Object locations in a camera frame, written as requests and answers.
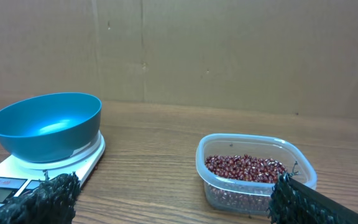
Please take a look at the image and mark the clear plastic food container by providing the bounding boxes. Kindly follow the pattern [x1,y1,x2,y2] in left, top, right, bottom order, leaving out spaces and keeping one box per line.
[196,134,318,215]

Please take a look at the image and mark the white digital kitchen scale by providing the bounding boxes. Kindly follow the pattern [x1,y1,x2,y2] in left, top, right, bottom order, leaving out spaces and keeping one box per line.
[0,133,105,207]

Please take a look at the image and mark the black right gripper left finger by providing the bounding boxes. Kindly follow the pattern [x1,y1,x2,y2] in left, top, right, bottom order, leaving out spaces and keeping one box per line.
[0,172,81,224]

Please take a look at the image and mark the teal blue plastic bowl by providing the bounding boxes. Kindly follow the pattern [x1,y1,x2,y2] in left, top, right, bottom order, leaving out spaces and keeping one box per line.
[0,92,102,163]

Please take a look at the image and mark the red adzuki beans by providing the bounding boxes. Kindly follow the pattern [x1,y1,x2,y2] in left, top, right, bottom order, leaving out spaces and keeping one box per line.
[204,154,287,184]

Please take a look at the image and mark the cardboard back panel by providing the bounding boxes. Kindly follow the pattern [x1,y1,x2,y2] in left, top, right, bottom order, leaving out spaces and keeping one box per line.
[0,1,358,118]

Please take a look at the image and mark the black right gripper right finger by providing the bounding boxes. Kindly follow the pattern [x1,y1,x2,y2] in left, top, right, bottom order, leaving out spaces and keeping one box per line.
[268,173,358,224]

